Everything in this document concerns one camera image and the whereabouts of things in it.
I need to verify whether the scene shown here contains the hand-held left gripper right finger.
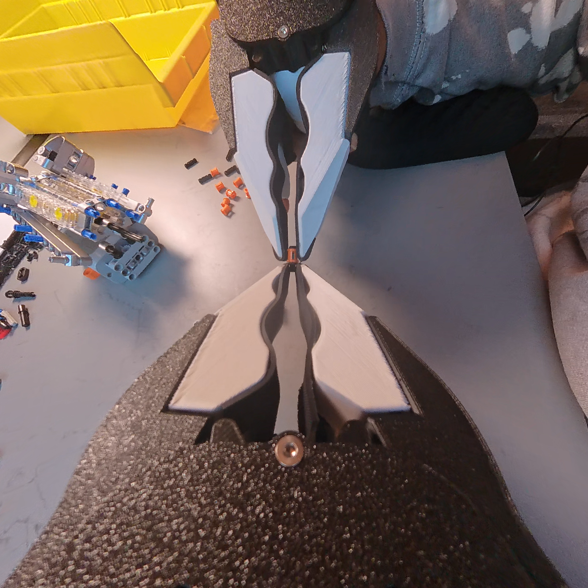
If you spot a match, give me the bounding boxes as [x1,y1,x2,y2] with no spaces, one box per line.
[295,266,412,441]

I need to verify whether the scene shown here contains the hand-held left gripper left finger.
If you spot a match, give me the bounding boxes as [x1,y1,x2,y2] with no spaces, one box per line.
[166,266,288,442]

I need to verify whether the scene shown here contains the scattered small brick parts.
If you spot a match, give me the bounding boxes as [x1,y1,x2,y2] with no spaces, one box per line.
[0,266,37,341]

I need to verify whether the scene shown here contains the grey toy brick assembly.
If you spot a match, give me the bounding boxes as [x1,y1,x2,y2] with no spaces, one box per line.
[0,135,161,283]

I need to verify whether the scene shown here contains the group of orange bushes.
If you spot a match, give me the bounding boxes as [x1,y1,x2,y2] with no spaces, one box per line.
[209,168,251,217]

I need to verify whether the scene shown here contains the person's right hand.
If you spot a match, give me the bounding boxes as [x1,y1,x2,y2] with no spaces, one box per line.
[367,9,387,84]

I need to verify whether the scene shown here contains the group of black pins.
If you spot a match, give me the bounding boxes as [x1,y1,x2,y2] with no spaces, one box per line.
[184,157,239,184]

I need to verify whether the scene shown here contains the black cable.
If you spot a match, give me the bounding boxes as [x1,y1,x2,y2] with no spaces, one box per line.
[519,110,588,217]

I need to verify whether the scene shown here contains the person's black trousers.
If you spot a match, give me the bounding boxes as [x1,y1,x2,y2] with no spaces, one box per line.
[347,87,538,170]

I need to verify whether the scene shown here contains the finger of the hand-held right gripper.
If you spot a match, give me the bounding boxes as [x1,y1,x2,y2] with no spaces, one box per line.
[293,51,352,262]
[230,69,292,262]

